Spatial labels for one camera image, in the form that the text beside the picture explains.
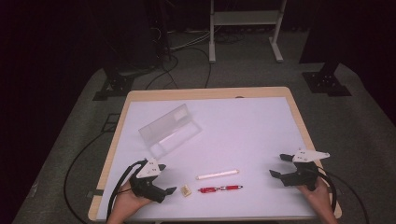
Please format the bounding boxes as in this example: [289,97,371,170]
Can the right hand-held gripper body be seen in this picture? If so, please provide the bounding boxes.
[279,148,331,191]

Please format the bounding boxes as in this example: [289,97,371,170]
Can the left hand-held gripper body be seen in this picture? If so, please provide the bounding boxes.
[129,158,169,204]

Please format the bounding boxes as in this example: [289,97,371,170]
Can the clear plastic pencil case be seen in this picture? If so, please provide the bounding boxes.
[138,103,203,161]

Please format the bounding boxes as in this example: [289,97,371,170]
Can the white pen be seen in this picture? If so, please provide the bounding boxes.
[195,168,240,181]

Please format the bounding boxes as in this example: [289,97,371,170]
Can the person's right hand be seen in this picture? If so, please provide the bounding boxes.
[295,176,332,217]

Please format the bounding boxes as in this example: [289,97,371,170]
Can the person's left hand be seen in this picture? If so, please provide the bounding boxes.
[106,179,153,224]

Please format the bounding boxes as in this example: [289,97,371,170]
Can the red pen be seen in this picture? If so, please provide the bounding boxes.
[197,185,244,194]

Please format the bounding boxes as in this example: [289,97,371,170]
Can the black stand base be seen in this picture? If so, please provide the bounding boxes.
[302,61,353,97]
[92,72,136,102]

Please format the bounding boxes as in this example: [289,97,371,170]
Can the wooden table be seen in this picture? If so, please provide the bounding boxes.
[88,86,343,222]

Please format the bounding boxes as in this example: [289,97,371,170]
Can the white metal stand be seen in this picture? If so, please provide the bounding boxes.
[208,0,288,64]

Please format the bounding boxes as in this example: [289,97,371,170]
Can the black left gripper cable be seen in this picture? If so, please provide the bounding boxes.
[106,159,148,222]

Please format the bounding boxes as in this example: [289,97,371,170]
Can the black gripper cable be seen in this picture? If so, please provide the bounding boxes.
[317,167,340,214]
[106,159,148,222]

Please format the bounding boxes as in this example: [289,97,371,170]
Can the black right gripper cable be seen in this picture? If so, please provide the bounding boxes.
[317,167,340,214]

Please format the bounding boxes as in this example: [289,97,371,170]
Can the black floor cable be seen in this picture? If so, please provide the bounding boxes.
[145,46,213,91]
[63,131,108,224]

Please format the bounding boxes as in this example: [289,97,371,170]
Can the white floor cables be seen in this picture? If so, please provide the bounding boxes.
[169,28,213,52]

